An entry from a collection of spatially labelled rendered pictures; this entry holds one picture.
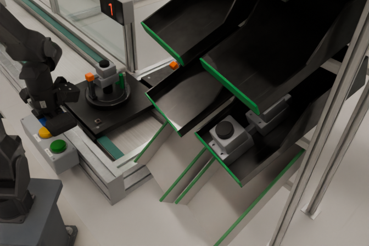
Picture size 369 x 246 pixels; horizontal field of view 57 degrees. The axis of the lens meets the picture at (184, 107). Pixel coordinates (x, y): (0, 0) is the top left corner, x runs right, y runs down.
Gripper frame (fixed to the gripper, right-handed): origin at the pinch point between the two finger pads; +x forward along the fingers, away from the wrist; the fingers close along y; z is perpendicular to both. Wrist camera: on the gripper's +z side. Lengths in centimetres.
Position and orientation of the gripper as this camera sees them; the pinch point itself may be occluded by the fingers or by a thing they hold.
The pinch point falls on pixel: (51, 123)
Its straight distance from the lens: 92.1
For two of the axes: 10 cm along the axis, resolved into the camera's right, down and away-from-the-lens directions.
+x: -0.4, 7.6, 6.5
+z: 7.4, -4.2, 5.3
